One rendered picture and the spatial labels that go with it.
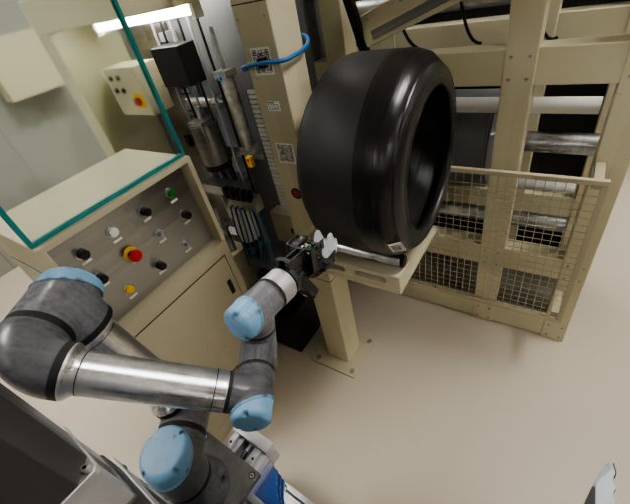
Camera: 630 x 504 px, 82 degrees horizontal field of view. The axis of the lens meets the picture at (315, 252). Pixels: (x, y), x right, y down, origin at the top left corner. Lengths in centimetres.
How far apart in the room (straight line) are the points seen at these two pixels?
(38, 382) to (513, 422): 174
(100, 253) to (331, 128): 81
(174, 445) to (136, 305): 61
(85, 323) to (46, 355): 11
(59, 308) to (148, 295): 69
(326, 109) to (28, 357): 79
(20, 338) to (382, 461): 147
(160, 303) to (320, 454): 99
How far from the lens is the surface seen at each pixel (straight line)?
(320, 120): 98
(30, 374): 74
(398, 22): 141
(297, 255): 78
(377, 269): 125
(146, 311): 140
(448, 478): 182
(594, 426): 205
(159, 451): 98
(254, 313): 70
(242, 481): 112
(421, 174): 145
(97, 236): 130
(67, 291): 81
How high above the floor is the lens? 172
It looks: 38 degrees down
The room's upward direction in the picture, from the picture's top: 14 degrees counter-clockwise
